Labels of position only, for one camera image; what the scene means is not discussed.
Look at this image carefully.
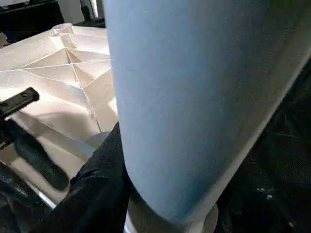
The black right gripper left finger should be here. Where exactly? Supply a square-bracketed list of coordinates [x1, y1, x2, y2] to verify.
[28, 121, 138, 233]

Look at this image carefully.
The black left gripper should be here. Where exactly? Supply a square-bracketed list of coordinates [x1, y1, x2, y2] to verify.
[0, 87, 70, 192]

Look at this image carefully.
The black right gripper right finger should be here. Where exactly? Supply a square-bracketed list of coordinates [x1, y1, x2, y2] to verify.
[216, 141, 311, 233]

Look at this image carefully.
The white plastic table leg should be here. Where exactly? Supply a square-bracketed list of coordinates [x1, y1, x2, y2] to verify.
[103, 0, 311, 233]

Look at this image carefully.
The black plastic mat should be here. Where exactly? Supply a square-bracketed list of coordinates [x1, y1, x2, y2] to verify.
[0, 61, 311, 233]

